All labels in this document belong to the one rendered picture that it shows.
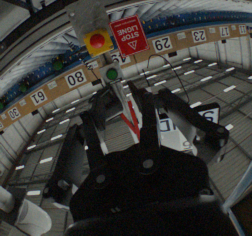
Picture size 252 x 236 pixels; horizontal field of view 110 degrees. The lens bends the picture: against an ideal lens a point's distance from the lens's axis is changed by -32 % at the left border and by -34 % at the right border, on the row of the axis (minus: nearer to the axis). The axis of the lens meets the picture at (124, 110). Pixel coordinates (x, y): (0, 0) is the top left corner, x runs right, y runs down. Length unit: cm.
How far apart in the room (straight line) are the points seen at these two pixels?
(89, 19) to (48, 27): 15
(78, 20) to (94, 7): 7
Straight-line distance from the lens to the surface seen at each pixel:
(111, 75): 42
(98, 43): 34
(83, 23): 46
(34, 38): 53
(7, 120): 166
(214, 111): 70
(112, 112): 43
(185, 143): 82
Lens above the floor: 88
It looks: 27 degrees up
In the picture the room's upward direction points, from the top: 157 degrees clockwise
